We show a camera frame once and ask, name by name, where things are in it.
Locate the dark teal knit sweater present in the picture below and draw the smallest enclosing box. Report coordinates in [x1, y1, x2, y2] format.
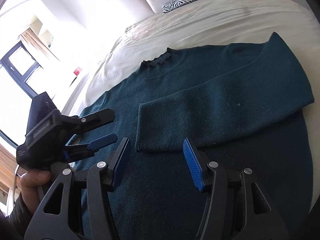
[81, 33, 314, 239]

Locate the person's left hand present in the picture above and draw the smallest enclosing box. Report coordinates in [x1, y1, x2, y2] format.
[20, 169, 51, 213]

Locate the wooden chair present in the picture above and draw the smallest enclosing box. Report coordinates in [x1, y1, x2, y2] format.
[0, 145, 21, 206]

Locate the red box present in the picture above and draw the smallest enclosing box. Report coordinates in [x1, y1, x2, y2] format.
[74, 68, 81, 76]

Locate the dark framed window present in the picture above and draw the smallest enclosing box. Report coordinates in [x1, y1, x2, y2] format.
[1, 41, 40, 147]

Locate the brown curtain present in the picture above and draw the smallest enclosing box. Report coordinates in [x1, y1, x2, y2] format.
[20, 28, 59, 60]

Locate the bed with beige sheet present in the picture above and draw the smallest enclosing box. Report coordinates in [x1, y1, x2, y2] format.
[75, 0, 319, 201]

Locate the white wall shelf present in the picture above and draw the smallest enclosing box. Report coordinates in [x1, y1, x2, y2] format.
[29, 16, 54, 48]

